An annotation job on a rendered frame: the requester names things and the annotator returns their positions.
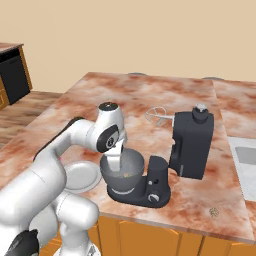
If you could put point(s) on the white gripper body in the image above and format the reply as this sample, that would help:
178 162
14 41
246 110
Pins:
115 159

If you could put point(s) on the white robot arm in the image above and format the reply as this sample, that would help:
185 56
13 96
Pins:
40 186

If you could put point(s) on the grey mixer bowl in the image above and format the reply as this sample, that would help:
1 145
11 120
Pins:
133 181

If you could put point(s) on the grey mixer speed knob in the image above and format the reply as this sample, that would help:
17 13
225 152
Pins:
153 197

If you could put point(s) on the dark grey stand mixer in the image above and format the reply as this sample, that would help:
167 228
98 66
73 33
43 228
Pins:
191 146

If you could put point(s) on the white round plate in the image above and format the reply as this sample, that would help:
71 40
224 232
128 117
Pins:
81 176

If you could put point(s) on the orange cupboard door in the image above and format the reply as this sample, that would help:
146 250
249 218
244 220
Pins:
108 238
191 245
150 241
230 249

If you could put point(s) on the small beige speckled cube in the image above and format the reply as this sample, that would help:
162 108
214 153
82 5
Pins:
213 212

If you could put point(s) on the grey stool seat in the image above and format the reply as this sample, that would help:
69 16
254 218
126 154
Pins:
213 78

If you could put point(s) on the wooden cupboard run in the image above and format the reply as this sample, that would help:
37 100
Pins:
3 96

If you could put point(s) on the grey sink basin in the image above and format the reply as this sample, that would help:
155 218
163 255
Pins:
245 166

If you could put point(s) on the black dishwasher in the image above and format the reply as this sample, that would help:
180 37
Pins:
13 78

